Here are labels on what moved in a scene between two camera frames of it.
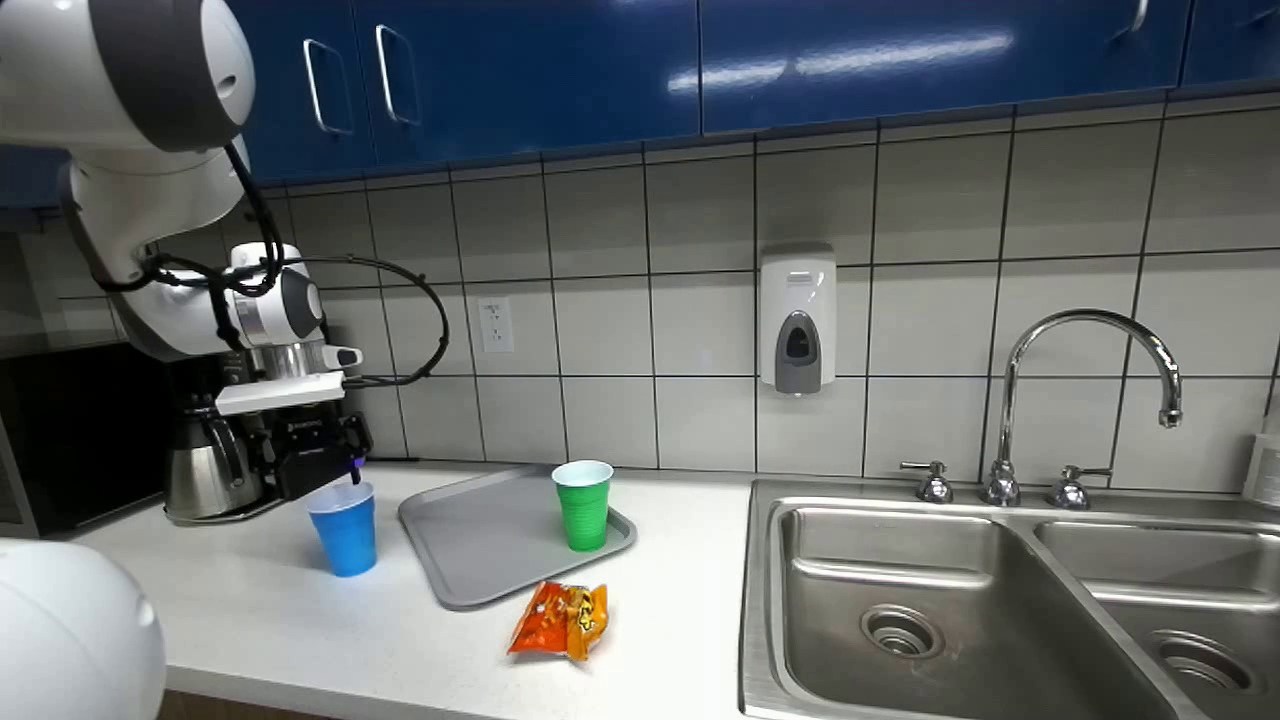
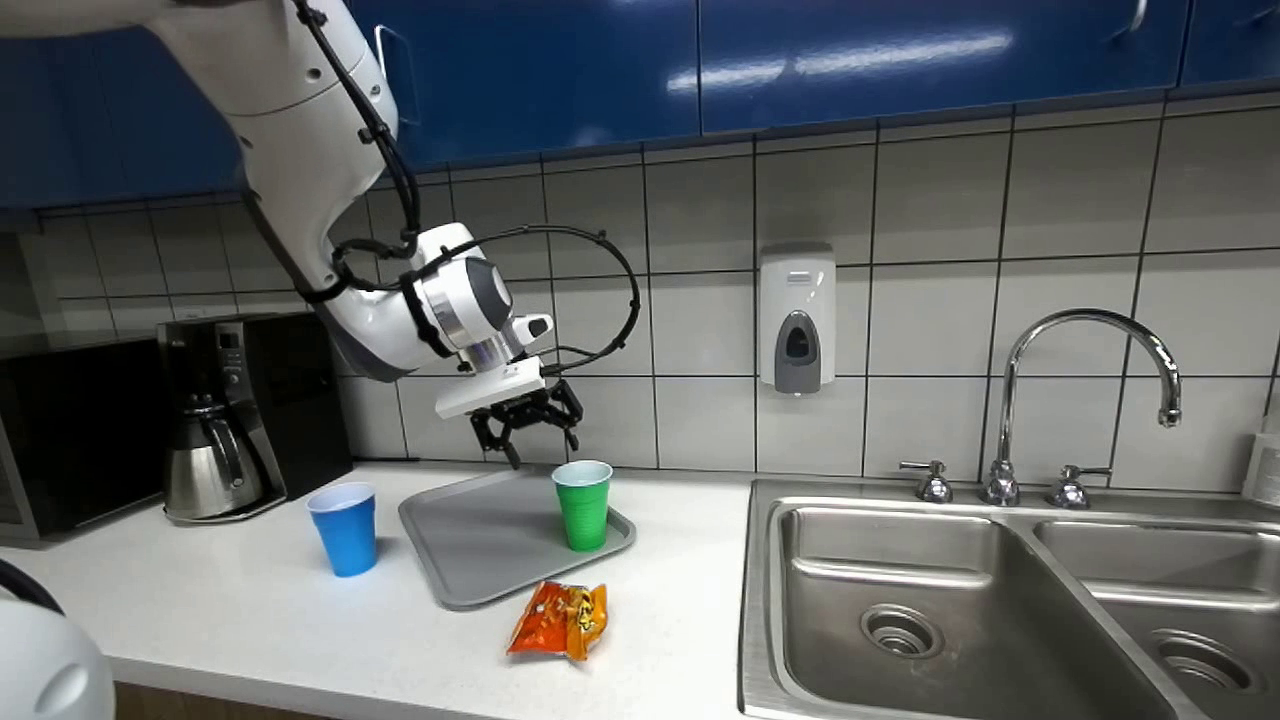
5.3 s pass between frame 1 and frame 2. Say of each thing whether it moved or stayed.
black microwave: stayed
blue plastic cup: stayed
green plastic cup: stayed
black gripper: moved
